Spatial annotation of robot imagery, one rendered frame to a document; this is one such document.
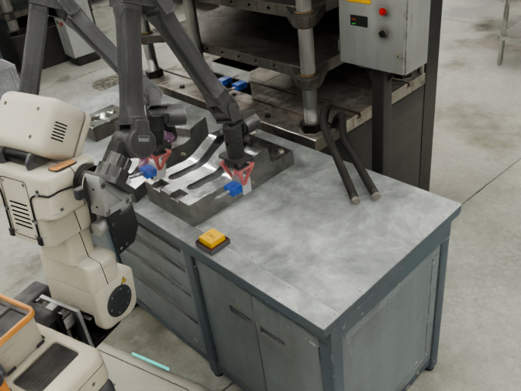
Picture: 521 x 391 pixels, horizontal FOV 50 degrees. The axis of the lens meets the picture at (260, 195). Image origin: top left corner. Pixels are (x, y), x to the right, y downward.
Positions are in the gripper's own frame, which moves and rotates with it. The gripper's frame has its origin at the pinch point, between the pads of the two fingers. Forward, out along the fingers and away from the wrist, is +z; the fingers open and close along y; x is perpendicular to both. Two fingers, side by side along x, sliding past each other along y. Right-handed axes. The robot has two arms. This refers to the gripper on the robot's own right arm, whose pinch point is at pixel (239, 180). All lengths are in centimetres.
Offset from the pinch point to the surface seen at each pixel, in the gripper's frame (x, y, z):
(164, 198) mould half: 14.1, 24.9, 9.9
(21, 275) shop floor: 42, 149, 95
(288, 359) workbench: 14, -30, 50
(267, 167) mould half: -22.0, 10.6, 9.1
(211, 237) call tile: 16.6, -3.0, 12.0
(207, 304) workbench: 14, 12, 52
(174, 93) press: -56, 116, 17
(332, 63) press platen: -82, 29, -8
